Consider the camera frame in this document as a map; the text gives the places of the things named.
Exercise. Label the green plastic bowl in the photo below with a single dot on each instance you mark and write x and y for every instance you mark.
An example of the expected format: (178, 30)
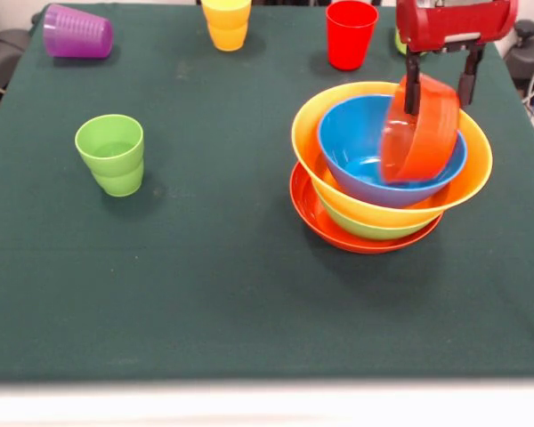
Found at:
(374, 231)

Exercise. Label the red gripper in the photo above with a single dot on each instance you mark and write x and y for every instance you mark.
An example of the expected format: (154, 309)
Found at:
(454, 22)

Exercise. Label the purple plastic cup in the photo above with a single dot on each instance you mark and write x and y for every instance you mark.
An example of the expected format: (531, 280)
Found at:
(78, 33)

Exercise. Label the large orange plastic bowl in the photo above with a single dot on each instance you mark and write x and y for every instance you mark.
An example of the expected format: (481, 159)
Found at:
(307, 142)

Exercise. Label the dark green tablecloth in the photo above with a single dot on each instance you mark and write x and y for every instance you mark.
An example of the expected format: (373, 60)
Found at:
(204, 311)

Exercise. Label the red plastic cup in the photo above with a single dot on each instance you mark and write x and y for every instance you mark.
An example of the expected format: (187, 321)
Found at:
(349, 35)

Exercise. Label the small red plastic bowl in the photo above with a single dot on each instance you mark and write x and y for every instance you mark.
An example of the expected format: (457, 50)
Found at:
(431, 133)

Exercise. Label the yellow plastic cup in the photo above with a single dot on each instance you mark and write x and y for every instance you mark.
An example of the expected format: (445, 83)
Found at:
(226, 26)

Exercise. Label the black rounded stand foot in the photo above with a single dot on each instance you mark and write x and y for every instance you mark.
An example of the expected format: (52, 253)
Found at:
(531, 53)
(4, 58)

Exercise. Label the lime green plastic cup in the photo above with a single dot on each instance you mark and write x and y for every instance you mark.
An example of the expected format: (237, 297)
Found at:
(400, 44)

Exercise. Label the blue plastic bowl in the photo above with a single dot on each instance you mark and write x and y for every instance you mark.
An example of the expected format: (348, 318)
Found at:
(351, 133)

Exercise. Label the wide red plastic bowl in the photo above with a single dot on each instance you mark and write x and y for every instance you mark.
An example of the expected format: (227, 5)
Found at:
(307, 213)

